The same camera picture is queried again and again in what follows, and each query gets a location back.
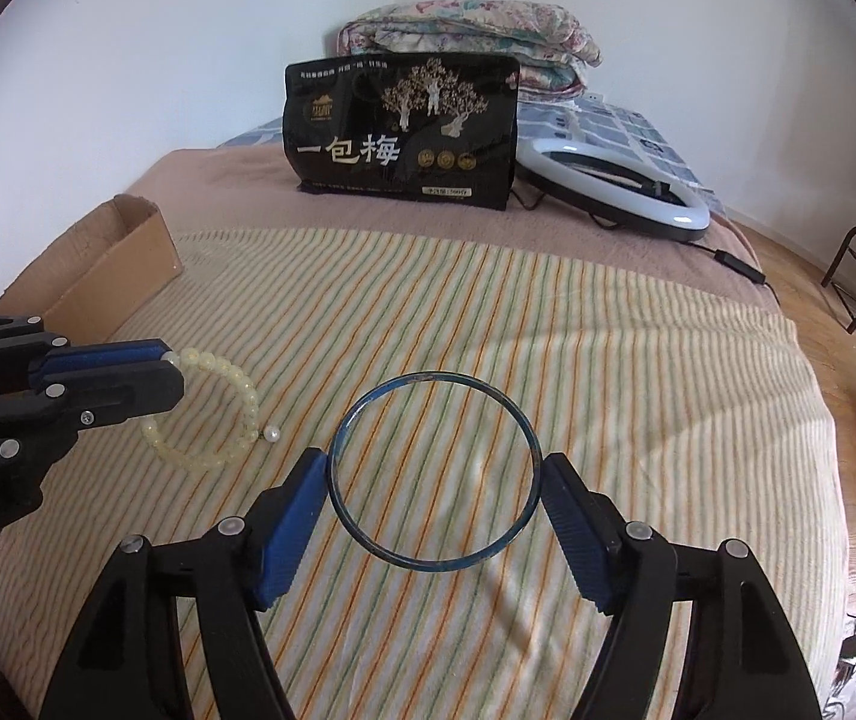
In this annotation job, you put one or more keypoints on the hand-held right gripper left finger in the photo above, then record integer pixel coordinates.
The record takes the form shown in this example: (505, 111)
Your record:
(289, 532)

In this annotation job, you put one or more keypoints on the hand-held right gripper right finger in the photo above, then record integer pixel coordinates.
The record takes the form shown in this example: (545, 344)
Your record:
(574, 532)

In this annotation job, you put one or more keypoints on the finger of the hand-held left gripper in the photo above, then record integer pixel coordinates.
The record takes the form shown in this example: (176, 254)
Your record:
(98, 356)
(128, 390)

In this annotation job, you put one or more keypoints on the cardboard box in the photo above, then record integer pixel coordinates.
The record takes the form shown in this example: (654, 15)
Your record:
(120, 292)

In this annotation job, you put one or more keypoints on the black bangle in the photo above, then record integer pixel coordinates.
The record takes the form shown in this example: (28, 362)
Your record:
(428, 378)

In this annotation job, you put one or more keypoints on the yellow striped blanket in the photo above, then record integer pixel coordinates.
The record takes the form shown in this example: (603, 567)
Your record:
(623, 390)

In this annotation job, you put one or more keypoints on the pink brown blanket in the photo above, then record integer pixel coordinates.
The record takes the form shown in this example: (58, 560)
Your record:
(248, 195)

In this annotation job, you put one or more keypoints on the black snack bag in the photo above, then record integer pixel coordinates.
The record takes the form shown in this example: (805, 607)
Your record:
(398, 135)

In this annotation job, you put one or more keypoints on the blue checked bedsheet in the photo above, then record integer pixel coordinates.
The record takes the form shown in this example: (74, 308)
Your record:
(608, 120)

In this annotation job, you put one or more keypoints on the folded floral quilt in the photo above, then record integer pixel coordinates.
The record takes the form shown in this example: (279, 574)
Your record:
(473, 22)

